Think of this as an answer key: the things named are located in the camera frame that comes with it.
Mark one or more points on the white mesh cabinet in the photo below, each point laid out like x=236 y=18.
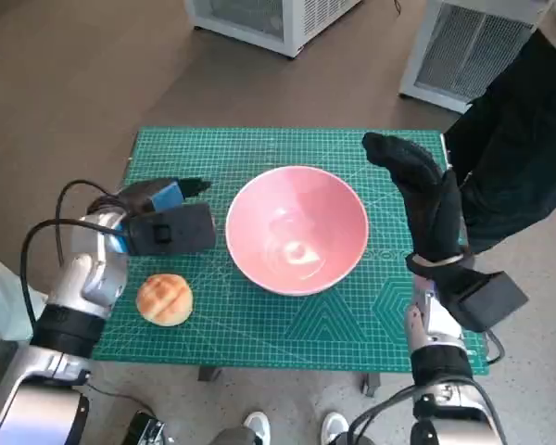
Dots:
x=458 y=55
x=241 y=23

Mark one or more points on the green cutting mat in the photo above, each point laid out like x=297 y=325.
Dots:
x=259 y=334

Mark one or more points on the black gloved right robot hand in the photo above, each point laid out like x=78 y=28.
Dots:
x=433 y=213

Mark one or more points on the pink bowl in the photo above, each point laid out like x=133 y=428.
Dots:
x=278 y=208

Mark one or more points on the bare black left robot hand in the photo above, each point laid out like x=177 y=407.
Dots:
x=167 y=197

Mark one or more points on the person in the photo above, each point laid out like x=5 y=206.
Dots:
x=0 y=296

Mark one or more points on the white shoe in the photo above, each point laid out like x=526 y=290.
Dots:
x=258 y=428
x=336 y=428

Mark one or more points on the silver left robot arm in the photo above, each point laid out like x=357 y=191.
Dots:
x=83 y=283

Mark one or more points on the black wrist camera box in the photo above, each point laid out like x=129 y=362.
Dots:
x=176 y=229
x=486 y=299

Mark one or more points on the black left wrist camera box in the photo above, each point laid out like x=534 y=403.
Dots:
x=176 y=229

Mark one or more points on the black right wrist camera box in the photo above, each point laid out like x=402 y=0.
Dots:
x=486 y=299

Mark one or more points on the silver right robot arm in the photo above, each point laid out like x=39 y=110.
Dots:
x=438 y=334

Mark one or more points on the black table leg bracket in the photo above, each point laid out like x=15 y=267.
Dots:
x=209 y=374
x=371 y=385

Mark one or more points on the round toy bread bun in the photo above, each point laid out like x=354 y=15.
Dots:
x=164 y=299

